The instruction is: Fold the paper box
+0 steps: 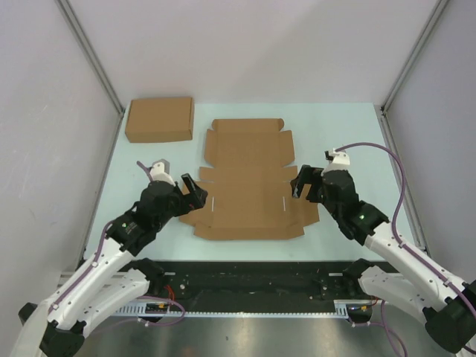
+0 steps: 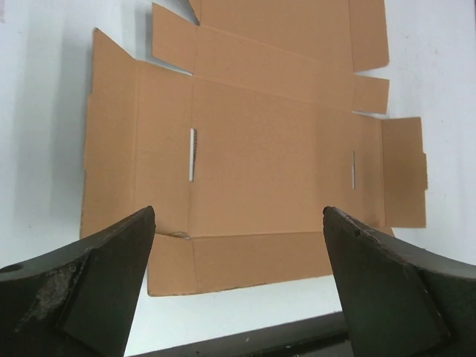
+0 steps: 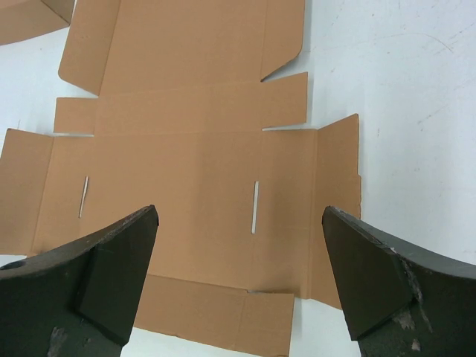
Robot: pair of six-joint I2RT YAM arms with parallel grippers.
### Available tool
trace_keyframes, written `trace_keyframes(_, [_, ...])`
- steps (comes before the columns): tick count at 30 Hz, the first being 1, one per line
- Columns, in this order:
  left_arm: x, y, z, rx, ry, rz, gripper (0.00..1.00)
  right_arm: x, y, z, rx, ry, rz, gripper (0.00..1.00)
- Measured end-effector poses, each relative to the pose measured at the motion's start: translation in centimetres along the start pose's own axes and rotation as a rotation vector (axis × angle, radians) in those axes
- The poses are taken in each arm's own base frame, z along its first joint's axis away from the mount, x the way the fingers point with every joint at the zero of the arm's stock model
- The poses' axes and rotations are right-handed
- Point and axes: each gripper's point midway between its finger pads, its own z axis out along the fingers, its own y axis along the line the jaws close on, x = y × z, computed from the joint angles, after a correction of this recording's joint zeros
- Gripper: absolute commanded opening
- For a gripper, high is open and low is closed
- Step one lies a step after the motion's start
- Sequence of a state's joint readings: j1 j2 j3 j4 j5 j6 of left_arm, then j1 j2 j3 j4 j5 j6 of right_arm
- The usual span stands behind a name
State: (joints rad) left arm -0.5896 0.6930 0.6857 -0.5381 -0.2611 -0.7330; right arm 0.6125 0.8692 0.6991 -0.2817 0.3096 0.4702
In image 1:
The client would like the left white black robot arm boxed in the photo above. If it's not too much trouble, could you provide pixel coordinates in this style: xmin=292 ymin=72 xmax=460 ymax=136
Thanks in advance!
xmin=10 ymin=173 xmax=208 ymax=356

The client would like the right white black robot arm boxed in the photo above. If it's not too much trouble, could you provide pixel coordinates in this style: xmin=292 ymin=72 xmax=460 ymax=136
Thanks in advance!
xmin=291 ymin=165 xmax=475 ymax=353

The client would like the closed brown cardboard box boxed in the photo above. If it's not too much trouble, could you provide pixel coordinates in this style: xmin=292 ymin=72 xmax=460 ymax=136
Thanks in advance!
xmin=125 ymin=97 xmax=194 ymax=144

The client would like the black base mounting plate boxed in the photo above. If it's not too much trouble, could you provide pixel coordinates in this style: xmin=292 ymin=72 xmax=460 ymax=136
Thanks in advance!
xmin=156 ymin=261 xmax=369 ymax=300

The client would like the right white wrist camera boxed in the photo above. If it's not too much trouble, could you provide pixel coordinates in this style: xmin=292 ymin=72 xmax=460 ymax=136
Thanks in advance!
xmin=322 ymin=149 xmax=350 ymax=174

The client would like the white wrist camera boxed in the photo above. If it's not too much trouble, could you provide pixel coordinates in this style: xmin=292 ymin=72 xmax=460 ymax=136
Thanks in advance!
xmin=322 ymin=149 xmax=350 ymax=174
xmin=149 ymin=159 xmax=175 ymax=186

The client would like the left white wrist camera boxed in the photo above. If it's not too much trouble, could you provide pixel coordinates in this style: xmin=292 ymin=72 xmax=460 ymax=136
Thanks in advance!
xmin=149 ymin=159 xmax=175 ymax=186

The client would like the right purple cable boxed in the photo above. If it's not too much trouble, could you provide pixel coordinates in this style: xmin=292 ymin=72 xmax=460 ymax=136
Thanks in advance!
xmin=336 ymin=142 xmax=476 ymax=354

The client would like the right aluminium frame post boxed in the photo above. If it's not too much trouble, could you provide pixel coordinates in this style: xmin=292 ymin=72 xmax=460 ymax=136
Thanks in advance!
xmin=380 ymin=0 xmax=451 ymax=112

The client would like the aluminium frame post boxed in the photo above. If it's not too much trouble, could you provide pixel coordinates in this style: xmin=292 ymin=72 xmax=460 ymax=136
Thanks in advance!
xmin=380 ymin=0 xmax=451 ymax=112
xmin=54 ymin=0 xmax=125 ymax=116

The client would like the white slotted cable duct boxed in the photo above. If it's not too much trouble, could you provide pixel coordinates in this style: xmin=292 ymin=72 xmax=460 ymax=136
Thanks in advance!
xmin=112 ymin=297 xmax=349 ymax=319

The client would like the left aluminium frame post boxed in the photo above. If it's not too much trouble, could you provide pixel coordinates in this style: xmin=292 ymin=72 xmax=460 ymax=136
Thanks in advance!
xmin=54 ymin=0 xmax=125 ymax=116

